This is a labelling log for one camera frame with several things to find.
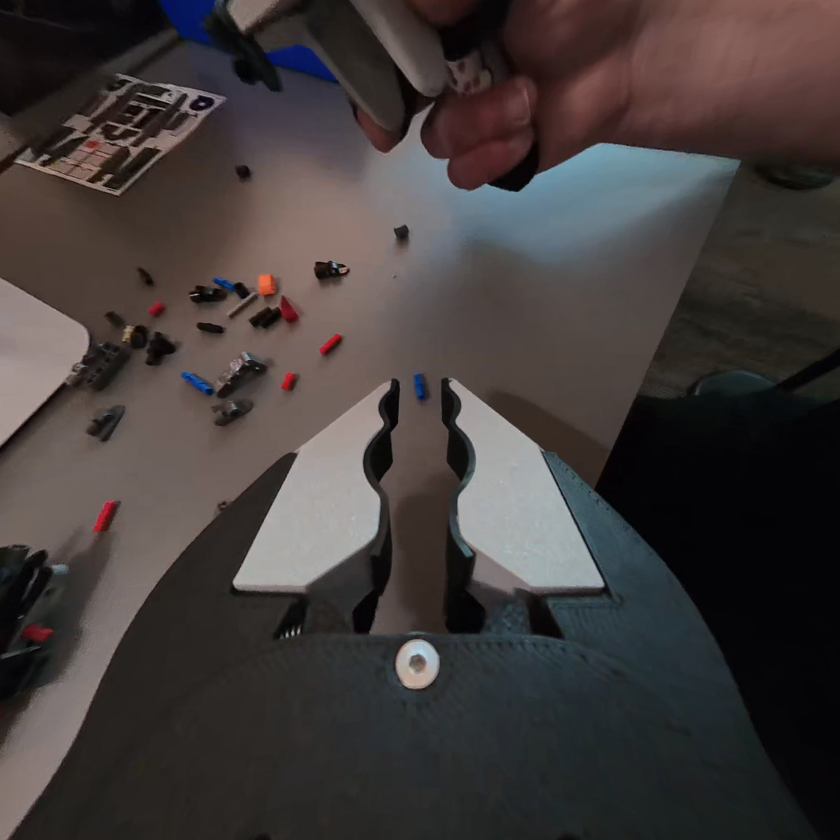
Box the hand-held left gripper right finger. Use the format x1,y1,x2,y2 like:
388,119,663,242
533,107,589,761
441,377,605,634

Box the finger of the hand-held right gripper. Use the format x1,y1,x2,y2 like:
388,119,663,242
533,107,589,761
206,0,309,93

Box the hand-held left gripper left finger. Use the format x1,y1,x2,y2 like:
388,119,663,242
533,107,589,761
233,377,401,634

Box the scattered small lego parts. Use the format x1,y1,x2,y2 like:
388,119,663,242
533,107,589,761
66,266,345,534

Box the lego sticker sheet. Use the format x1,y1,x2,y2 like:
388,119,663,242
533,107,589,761
13,72,228,198

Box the lego instruction booklet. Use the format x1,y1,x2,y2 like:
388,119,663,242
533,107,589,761
0,278,91,448

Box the person's right hand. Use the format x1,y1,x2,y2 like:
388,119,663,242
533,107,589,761
357,0,840,193

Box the blue plastic bag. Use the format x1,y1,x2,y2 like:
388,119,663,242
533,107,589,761
157,0,342,84

